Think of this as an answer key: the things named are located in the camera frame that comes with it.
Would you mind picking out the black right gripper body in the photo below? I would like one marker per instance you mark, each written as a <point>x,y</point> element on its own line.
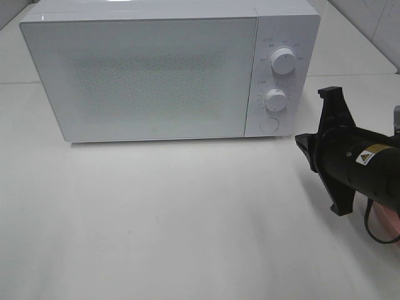
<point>331,159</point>

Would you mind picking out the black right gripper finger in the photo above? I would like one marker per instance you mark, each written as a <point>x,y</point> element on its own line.
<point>335,113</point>
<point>340,191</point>

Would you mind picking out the round white door button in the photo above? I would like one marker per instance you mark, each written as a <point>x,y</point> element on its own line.
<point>269,125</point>

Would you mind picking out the white microwave door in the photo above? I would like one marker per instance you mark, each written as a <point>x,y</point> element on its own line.
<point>145,80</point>

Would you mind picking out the pink round plate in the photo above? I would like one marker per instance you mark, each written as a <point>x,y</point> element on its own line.
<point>388,219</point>

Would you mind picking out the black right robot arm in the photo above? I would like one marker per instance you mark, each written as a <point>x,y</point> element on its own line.
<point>374,171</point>

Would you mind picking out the lower white microwave knob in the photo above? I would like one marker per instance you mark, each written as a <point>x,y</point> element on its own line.
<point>275,100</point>

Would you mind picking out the white microwave knob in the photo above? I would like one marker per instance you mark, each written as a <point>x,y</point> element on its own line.
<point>275,100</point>
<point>283,60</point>

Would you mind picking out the upper white microwave knob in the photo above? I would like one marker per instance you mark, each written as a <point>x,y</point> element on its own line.
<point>283,60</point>

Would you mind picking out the white microwave oven body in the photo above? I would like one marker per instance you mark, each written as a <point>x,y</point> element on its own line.
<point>279,23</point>

